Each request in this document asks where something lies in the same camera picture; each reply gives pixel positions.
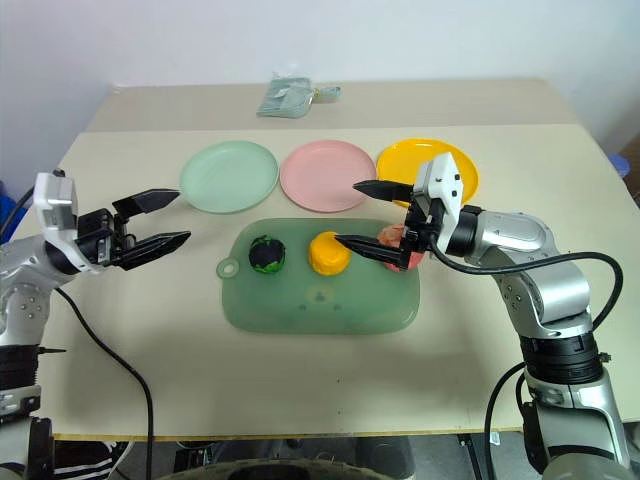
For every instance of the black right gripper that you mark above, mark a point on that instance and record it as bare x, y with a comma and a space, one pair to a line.
418, 235

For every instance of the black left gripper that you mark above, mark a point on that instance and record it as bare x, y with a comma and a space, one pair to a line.
97, 235

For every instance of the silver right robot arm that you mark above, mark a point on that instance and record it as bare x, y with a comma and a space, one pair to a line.
550, 290

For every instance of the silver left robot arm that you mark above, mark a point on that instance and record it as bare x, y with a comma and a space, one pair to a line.
20, 300

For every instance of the pink toy food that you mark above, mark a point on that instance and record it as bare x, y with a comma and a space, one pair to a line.
392, 234

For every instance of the yellow plate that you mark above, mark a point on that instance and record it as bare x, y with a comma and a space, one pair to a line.
400, 160

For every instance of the yellow toy fruit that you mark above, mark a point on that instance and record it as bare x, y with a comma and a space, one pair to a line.
325, 260

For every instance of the pink plate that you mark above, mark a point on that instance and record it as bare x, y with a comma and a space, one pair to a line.
325, 175

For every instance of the mint green plate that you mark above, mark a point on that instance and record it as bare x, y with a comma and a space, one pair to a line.
227, 177

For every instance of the dark green-blue toy ball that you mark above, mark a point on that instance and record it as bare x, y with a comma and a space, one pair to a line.
267, 255

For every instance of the translucent green cutting board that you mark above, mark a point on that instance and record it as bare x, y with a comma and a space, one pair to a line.
320, 310

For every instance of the black white striped object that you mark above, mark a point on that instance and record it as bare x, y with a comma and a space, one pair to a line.
85, 462

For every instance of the blue round object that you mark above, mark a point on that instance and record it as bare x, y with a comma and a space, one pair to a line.
627, 165

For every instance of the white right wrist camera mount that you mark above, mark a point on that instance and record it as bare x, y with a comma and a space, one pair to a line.
445, 180

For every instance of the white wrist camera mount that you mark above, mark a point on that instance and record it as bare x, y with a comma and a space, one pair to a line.
56, 200
445, 180

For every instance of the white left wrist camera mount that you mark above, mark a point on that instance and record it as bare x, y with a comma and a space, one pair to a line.
56, 200

